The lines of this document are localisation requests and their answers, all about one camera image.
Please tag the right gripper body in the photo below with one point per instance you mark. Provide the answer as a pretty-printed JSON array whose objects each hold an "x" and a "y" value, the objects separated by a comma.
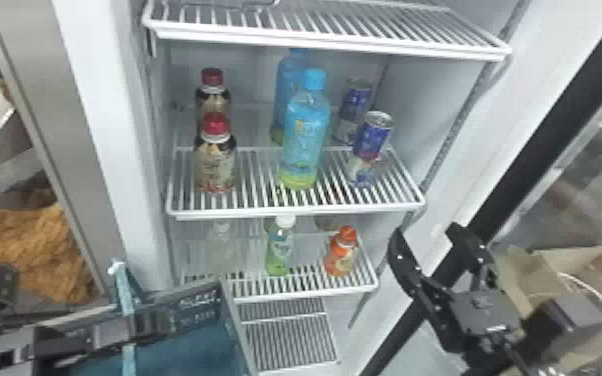
[{"x": 482, "y": 317}]

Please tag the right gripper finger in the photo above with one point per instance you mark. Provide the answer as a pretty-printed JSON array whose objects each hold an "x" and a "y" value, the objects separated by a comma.
[
  {"x": 411, "y": 286},
  {"x": 477, "y": 252}
]

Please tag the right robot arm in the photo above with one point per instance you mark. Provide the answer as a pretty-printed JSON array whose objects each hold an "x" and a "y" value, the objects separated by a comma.
[{"x": 500, "y": 365}]

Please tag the orange bottle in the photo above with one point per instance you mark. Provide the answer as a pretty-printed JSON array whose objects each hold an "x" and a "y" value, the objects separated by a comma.
[{"x": 341, "y": 254}]

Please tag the cardboard box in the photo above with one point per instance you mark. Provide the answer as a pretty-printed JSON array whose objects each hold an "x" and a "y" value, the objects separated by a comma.
[{"x": 595, "y": 273}]

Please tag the fridge door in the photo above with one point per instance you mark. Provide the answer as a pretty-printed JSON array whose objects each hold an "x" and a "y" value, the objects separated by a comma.
[{"x": 542, "y": 147}]

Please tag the green bottle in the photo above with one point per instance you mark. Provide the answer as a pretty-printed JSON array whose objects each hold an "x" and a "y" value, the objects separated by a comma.
[{"x": 280, "y": 249}]

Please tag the blue can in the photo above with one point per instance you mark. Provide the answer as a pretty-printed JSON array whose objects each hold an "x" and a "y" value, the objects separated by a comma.
[
  {"x": 354, "y": 102},
  {"x": 370, "y": 142}
]

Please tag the white fridge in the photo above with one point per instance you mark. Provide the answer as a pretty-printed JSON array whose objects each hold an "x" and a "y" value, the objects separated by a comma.
[{"x": 122, "y": 157}]

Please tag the blue bottle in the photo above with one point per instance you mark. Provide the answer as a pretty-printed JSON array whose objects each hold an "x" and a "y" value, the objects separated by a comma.
[
  {"x": 286, "y": 84},
  {"x": 305, "y": 136}
]

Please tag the clear bottle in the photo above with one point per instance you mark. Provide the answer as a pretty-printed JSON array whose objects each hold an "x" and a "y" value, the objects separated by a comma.
[{"x": 220, "y": 249}]

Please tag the blue basket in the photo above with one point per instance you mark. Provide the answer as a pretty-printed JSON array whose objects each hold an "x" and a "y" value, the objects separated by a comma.
[{"x": 185, "y": 352}]

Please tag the brown bottle red cap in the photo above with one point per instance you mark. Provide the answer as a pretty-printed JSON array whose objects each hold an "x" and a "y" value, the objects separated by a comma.
[
  {"x": 212, "y": 94},
  {"x": 215, "y": 157}
]

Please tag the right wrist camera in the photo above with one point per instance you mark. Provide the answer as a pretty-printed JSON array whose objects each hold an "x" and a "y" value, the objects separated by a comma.
[{"x": 568, "y": 315}]

